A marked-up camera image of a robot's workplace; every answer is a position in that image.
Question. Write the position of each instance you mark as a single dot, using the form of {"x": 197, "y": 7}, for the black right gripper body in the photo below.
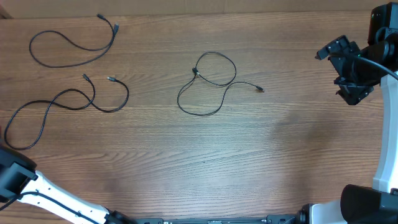
{"x": 357, "y": 77}

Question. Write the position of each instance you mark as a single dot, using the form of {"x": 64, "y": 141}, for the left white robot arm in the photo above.
{"x": 21, "y": 182}

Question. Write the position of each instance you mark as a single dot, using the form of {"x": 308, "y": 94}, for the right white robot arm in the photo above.
{"x": 378, "y": 202}

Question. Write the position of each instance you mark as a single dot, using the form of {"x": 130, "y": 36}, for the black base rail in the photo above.
{"x": 270, "y": 219}

